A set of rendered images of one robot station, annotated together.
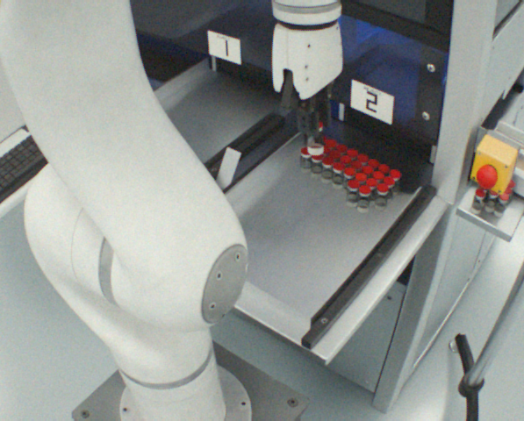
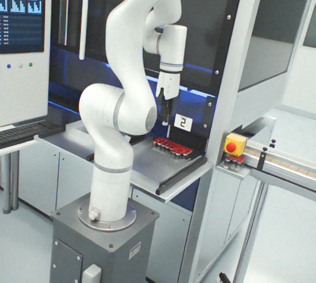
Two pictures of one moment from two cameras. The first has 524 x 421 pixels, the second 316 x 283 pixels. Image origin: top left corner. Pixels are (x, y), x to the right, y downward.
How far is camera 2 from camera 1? 0.65 m
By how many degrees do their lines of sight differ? 25
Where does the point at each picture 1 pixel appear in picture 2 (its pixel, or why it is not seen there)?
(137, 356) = (111, 153)
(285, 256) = (147, 170)
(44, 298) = not seen: outside the picture
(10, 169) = (8, 136)
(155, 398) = (109, 180)
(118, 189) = (133, 76)
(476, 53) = (229, 95)
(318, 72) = (171, 90)
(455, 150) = (216, 139)
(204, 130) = not seen: hidden behind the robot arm
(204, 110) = not seen: hidden behind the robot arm
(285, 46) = (162, 78)
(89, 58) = (136, 35)
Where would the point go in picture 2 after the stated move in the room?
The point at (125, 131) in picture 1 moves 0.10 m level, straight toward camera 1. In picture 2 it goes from (138, 61) to (151, 71)
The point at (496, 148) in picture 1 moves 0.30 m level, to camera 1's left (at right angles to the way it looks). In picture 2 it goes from (235, 137) to (166, 130)
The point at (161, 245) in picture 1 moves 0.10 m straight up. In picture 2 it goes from (140, 95) to (145, 58)
